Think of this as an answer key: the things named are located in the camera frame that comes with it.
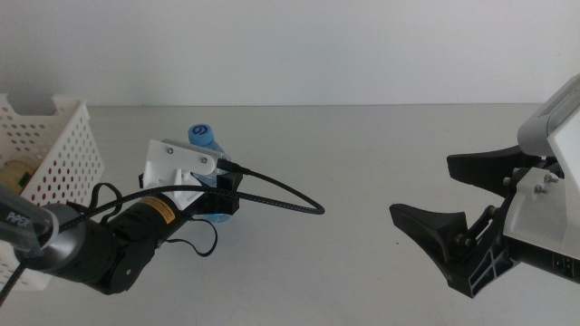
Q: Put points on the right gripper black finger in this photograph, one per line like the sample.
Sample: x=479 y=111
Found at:
x=430 y=226
x=485 y=167

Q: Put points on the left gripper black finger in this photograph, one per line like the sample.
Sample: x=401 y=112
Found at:
x=230 y=183

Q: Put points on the clear water bottle blue cap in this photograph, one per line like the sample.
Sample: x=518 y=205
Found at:
x=201 y=133

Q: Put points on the yellow tea bottle white cap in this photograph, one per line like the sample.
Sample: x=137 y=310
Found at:
x=13 y=174

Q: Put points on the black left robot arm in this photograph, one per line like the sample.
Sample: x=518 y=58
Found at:
x=86 y=253

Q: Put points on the white perforated plastic basket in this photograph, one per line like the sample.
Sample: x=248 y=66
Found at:
x=68 y=145

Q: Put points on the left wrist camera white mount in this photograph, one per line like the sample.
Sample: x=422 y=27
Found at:
x=172 y=158

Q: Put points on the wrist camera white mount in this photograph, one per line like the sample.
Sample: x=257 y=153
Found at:
x=544 y=213
x=172 y=158

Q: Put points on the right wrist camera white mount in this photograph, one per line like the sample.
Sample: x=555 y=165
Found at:
x=544 y=213

